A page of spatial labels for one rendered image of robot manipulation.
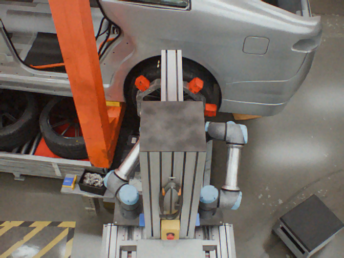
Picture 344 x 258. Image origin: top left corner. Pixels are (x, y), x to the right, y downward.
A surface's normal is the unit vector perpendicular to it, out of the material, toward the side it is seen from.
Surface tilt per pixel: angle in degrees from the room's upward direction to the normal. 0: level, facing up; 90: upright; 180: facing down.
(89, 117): 90
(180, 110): 0
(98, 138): 90
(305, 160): 0
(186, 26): 82
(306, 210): 0
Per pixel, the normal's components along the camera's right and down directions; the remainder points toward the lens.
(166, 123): 0.02, -0.62
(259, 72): -0.11, 0.78
